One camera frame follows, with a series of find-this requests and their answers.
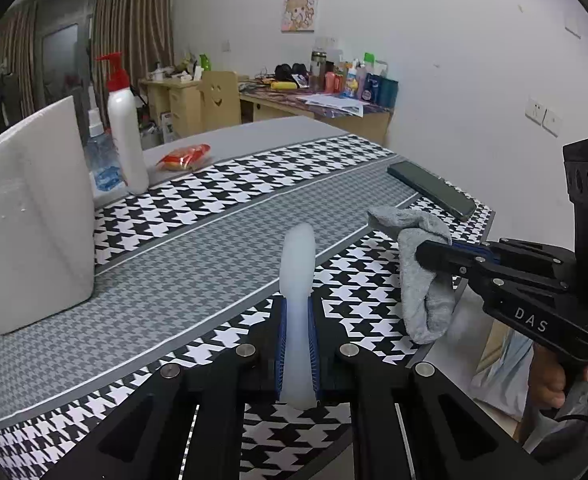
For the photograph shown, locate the glass balcony door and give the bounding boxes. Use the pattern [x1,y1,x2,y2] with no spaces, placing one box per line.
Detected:
[35,0,98,111]

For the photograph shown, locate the brown curtains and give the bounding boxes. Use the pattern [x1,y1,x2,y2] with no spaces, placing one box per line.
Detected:
[0,0,173,117]

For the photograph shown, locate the person's right hand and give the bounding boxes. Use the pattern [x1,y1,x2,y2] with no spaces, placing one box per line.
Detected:
[528,344,567,410]

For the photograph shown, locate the clear spray bottle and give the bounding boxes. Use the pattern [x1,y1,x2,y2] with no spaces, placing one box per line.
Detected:
[86,107,122,192]

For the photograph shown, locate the orange snack packet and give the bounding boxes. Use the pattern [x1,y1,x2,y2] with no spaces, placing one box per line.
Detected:
[156,143,211,172]

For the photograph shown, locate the houndstooth table runner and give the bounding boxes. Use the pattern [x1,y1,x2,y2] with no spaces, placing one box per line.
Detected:
[0,131,498,480]

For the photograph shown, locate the white foam tube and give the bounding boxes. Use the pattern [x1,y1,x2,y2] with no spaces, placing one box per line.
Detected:
[280,223,317,411]

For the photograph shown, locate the black smartphone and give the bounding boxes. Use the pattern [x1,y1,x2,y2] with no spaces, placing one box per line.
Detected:
[387,160,476,221]

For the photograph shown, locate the cartoon wall poster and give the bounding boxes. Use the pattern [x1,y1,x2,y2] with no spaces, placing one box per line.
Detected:
[281,0,319,32]

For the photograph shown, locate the wooden smiley chair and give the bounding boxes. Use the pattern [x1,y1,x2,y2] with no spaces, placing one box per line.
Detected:
[199,70,242,131]

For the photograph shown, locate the white pump bottle red cap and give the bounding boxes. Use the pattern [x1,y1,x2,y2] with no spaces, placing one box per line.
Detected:
[97,52,149,195]

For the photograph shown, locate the white foam box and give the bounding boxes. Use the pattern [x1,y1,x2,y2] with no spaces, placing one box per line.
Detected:
[0,98,94,334]

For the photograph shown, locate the wooden desk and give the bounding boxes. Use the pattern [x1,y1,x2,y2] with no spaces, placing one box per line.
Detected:
[140,74,394,145]

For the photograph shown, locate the grey sock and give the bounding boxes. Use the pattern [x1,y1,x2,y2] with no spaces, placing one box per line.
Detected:
[367,206,456,346]

